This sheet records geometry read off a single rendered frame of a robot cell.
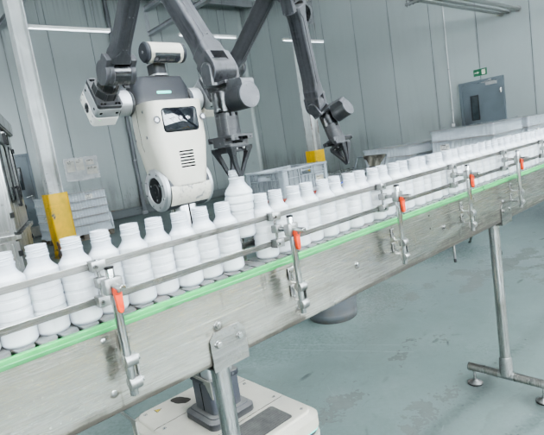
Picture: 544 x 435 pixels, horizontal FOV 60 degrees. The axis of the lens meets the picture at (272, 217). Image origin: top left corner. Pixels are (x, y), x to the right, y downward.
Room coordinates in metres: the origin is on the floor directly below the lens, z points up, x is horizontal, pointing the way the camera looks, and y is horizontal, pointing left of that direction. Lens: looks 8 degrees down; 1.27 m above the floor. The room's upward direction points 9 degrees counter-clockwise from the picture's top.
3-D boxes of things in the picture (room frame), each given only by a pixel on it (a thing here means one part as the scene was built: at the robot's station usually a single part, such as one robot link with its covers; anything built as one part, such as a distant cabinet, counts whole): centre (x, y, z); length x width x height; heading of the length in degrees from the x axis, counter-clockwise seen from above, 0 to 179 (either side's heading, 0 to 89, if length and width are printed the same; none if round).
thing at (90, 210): (10.25, 4.22, 0.50); 1.24 x 1.03 x 1.00; 133
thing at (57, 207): (8.14, 3.61, 0.55); 0.40 x 0.40 x 1.10; 41
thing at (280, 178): (3.94, -0.18, 1.00); 0.61 x 0.41 x 0.22; 138
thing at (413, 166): (1.66, -0.52, 1.08); 0.06 x 0.06 x 0.17
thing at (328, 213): (1.35, -0.16, 1.08); 0.06 x 0.06 x 0.17
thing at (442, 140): (7.60, -3.45, 0.59); 1.24 x 1.03 x 1.17; 133
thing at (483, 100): (10.84, -5.08, 1.05); 1.00 x 0.10 x 2.10; 41
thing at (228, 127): (1.16, 0.07, 1.34); 0.10 x 0.07 x 0.07; 41
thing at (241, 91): (1.13, 0.04, 1.43); 0.12 x 0.09 x 0.12; 41
